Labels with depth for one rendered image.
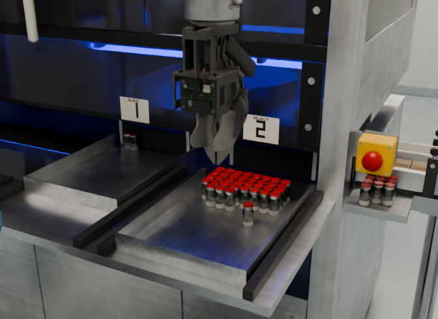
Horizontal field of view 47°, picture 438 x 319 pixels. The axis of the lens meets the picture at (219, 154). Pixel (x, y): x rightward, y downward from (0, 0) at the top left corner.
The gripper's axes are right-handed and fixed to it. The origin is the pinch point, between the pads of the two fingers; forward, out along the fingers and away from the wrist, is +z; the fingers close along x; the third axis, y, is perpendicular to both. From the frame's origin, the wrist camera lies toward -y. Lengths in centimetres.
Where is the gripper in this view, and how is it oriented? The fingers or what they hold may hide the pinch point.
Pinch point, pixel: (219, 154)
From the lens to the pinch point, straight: 77.6
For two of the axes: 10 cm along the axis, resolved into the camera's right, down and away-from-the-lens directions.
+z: 0.0, 9.3, 3.7
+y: -4.4, 3.3, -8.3
